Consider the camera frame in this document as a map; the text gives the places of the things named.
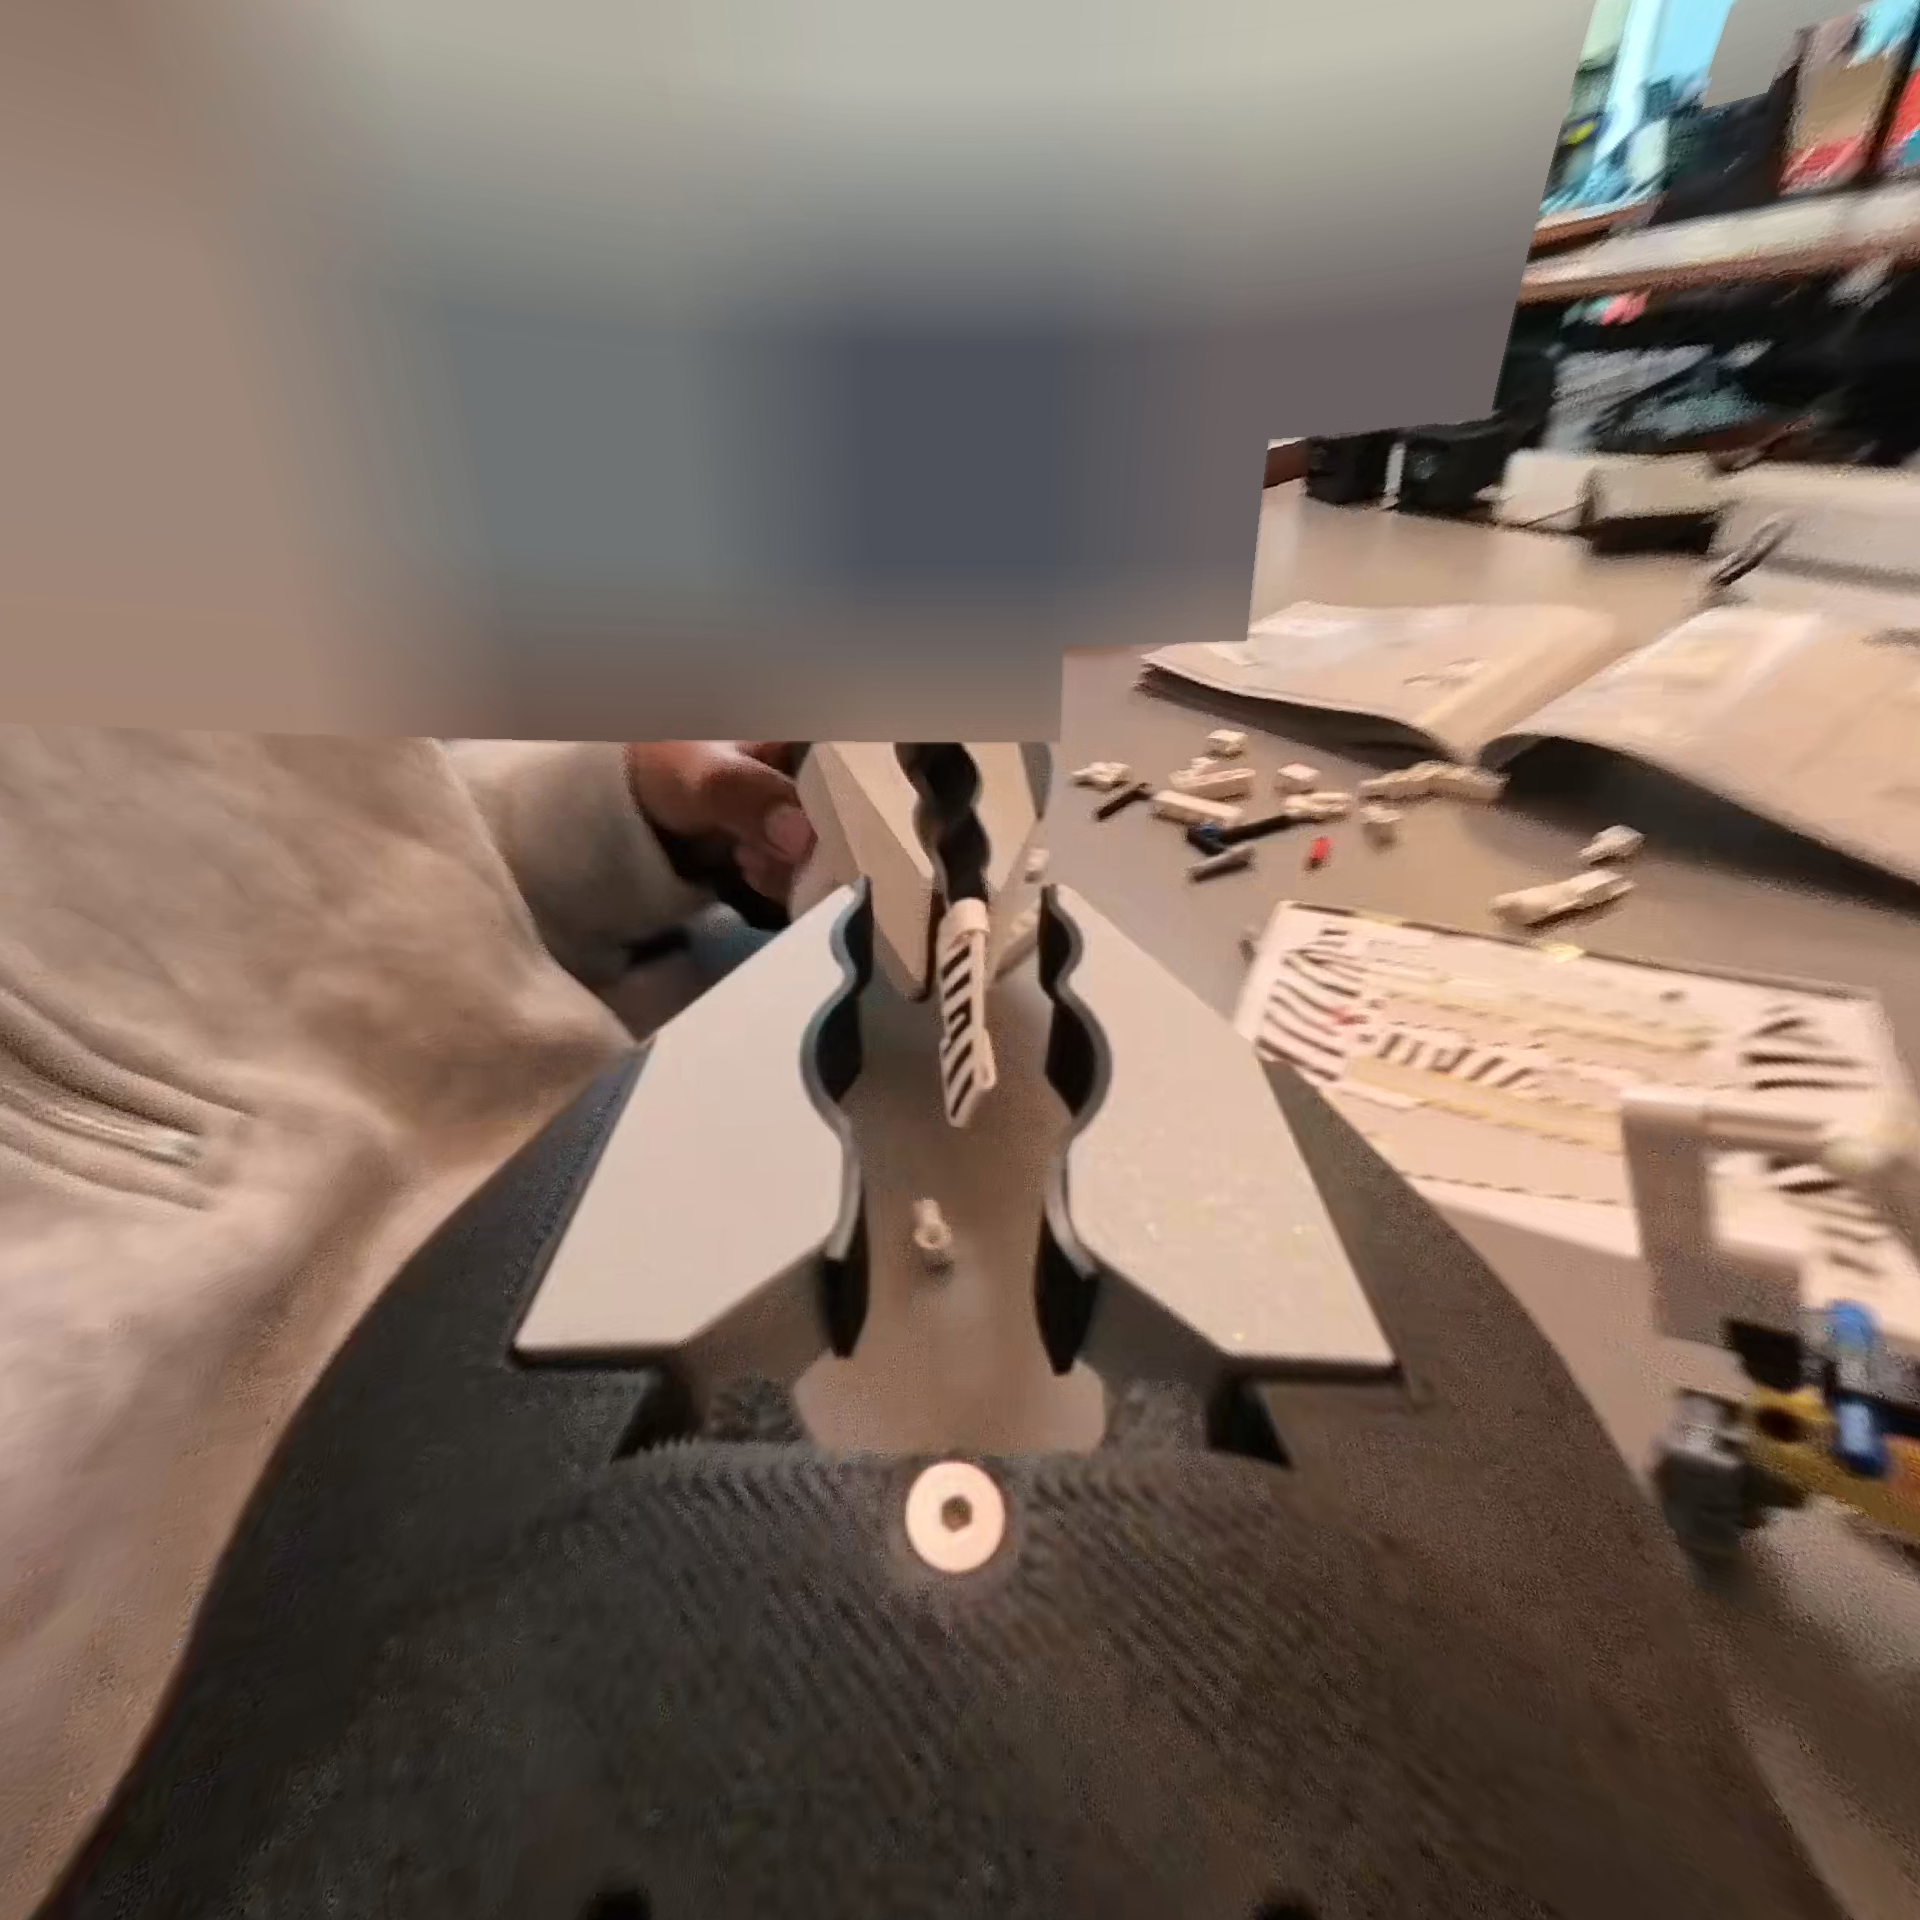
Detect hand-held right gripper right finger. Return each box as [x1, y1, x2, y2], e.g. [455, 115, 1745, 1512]
[1039, 882, 1404, 1383]

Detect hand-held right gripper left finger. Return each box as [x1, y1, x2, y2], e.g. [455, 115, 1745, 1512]
[513, 880, 875, 1370]

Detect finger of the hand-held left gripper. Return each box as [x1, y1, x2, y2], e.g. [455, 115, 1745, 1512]
[958, 744, 1051, 980]
[795, 744, 964, 1004]

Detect small striped sticker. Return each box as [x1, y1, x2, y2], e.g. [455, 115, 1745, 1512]
[935, 896, 1002, 1129]

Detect person's left forearm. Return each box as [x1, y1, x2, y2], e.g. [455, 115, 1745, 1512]
[451, 739, 707, 976]

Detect scattered loose lego pieces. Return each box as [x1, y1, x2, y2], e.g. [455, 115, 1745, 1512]
[1073, 728, 1643, 923]

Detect lego instruction booklet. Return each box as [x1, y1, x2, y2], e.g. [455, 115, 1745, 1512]
[1141, 599, 1920, 887]

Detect white yellow lego plane model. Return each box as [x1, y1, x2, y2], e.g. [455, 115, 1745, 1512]
[1621, 1089, 1920, 1561]

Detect person's left hand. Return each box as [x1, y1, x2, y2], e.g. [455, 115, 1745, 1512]
[626, 744, 822, 922]

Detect zebra striped sticker sheet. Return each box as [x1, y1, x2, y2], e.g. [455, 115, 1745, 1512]
[1237, 902, 1920, 1256]

